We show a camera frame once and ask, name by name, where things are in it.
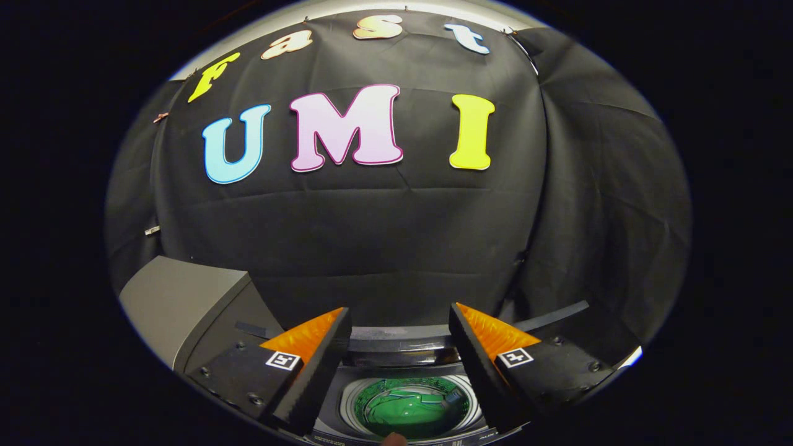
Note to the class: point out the grey cabinet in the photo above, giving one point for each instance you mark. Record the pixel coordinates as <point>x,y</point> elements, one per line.
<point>179,297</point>

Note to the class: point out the grey washing machine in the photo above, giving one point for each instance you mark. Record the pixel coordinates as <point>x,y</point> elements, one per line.
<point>396,337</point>

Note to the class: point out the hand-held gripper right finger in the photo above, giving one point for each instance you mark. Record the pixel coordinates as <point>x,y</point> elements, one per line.
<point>483,371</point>

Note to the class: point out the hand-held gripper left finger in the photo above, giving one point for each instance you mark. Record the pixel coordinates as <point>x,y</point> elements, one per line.
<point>319,371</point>

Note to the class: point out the green polo shirt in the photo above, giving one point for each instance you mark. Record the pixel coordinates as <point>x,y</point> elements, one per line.
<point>403,412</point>

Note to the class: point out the black backdrop cloth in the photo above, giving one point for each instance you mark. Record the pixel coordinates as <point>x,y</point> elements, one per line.
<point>372,235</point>

